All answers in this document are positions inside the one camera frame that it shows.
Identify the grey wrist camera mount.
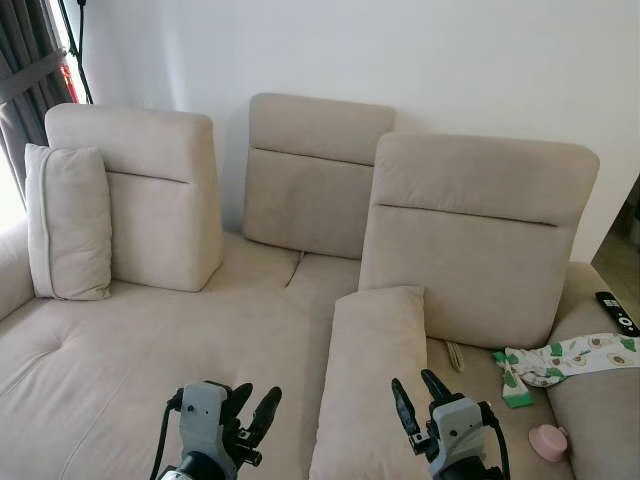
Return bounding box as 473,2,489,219
431,396,494,468
179,382,235,467

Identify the grey curtain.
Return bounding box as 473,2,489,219
0,0,76,196

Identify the beige fabric sofa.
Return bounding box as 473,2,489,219
0,93,640,480

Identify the black remote control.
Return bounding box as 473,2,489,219
595,291,640,338

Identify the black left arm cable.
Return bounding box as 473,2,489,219
150,389,187,480

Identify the long beige pillow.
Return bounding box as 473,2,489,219
309,286,429,480

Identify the small beige pillow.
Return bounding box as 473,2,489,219
24,144,113,302

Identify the small pink round object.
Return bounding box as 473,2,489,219
529,424,570,464

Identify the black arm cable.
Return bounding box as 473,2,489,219
150,389,187,480
478,402,512,480

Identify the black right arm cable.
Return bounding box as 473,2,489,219
478,402,512,480

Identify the wide beige sofa backrest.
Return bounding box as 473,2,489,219
358,132,601,351

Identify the beige sofa strap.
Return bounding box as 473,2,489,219
446,341,467,373

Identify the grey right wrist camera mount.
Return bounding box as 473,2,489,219
431,396,494,468

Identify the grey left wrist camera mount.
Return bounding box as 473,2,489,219
179,382,235,467

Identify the white avocado print cloth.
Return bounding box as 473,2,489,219
491,333,640,410

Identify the black stand pole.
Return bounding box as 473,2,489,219
55,0,94,106

